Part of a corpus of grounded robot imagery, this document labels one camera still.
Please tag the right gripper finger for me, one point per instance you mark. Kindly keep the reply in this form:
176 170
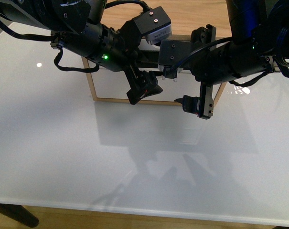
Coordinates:
189 104
142 86

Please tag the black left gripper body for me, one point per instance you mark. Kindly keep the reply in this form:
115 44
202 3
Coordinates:
132 38

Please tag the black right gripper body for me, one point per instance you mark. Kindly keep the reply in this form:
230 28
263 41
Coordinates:
189 55

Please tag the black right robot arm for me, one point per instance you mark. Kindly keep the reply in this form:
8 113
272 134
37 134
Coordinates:
259 45

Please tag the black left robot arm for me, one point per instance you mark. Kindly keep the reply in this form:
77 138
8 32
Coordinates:
76 25

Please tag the dark table leg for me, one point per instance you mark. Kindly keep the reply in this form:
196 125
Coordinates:
19 214

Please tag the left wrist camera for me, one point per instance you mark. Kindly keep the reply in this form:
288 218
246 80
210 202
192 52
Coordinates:
154 25

